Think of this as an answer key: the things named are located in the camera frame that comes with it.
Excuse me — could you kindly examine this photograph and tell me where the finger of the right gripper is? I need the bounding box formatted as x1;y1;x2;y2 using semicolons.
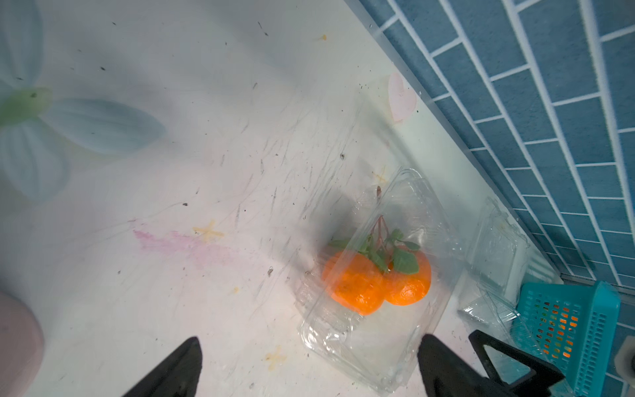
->
469;330;565;396

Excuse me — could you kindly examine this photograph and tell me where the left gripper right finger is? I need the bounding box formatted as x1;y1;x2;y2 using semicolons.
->
418;334;513;397

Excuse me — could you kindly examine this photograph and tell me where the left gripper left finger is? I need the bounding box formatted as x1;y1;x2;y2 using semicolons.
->
124;337;203;397

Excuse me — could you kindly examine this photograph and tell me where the orange pair with leaves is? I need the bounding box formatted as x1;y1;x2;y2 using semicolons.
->
535;302;580;361

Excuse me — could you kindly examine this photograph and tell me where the clear container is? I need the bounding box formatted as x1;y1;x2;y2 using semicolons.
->
458;198;529;329
296;168;464;396

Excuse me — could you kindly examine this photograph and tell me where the teal plastic basket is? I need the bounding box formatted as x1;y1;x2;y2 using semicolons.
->
510;281;621;396

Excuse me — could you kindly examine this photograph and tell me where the back left orange pair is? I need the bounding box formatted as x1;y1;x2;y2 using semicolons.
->
322;215;433;316

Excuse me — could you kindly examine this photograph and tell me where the pink pen cup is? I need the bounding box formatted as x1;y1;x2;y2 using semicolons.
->
1;293;45;397

